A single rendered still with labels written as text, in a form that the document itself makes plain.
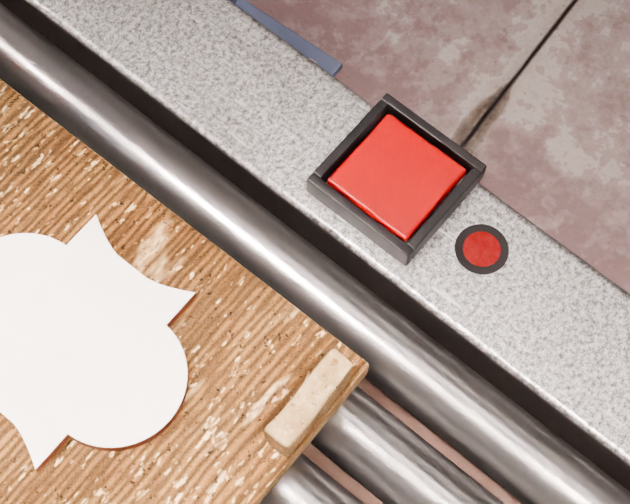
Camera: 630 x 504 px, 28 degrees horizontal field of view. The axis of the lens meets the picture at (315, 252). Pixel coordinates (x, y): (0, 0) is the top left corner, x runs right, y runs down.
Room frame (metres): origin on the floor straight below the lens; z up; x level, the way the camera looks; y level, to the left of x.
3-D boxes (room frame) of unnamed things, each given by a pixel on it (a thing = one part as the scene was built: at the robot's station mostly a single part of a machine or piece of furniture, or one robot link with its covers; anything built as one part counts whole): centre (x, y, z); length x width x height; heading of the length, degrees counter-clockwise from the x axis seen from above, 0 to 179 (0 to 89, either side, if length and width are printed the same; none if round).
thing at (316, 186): (0.32, -0.05, 0.92); 0.08 x 0.08 x 0.02; 54
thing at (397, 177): (0.32, -0.05, 0.92); 0.06 x 0.06 x 0.01; 54
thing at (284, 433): (0.17, 0.00, 0.95); 0.06 x 0.02 x 0.03; 145
